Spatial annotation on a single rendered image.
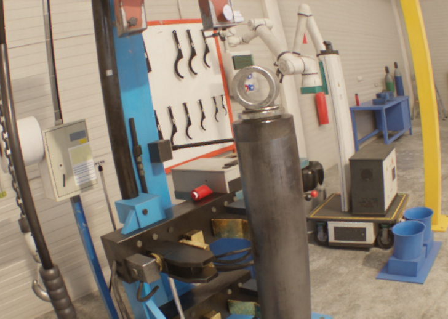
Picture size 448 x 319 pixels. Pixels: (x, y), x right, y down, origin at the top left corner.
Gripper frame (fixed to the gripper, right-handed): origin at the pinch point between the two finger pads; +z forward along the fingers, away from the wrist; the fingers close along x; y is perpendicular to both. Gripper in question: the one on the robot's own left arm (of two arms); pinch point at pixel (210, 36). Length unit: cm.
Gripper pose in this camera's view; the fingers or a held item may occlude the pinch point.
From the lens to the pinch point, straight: 444.1
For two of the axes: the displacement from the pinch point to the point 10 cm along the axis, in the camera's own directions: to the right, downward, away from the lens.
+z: -7.1, -0.2, 7.0
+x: -6.5, 3.9, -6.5
